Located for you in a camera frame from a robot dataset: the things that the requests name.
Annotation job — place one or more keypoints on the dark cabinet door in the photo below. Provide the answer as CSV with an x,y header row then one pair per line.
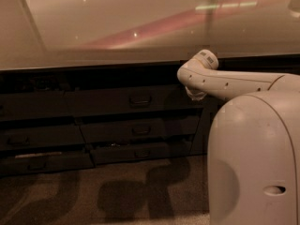
x,y
211,105

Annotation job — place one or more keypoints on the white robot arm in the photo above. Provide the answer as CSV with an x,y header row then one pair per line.
x,y
253,155

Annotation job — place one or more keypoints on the dark drawer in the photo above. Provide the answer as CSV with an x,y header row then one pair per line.
x,y
45,164
36,137
140,129
24,106
142,151
128,100

